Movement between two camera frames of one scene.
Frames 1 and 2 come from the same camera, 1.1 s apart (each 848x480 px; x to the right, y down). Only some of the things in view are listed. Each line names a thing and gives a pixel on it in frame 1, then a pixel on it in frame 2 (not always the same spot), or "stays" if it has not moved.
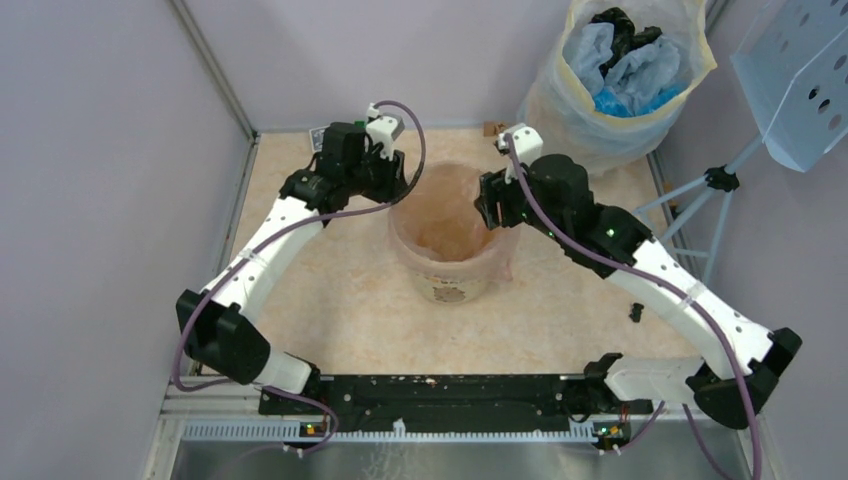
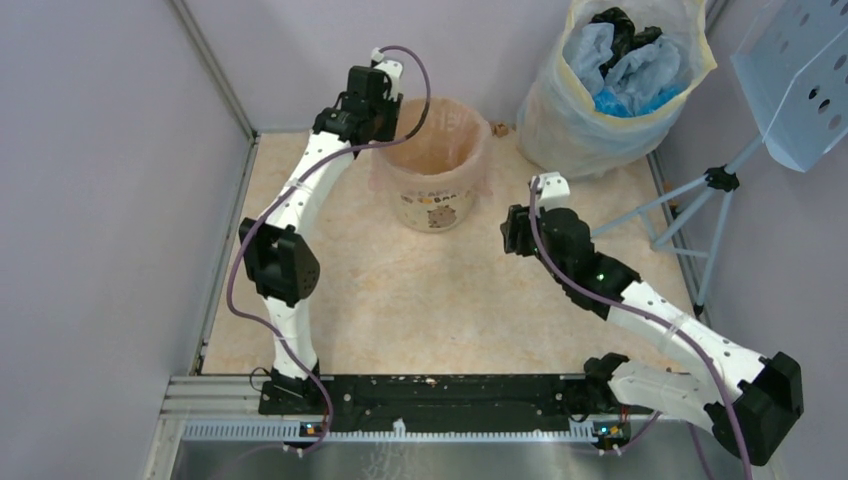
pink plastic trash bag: (436, 228) -> (449, 151)
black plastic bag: (624, 36) stays
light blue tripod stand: (718, 180) stays
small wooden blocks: (493, 128) stays
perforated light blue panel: (792, 65) stays
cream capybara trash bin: (442, 242) -> (433, 163)
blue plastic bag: (608, 102) stays
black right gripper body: (519, 207) -> (521, 237)
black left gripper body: (381, 175) -> (386, 116)
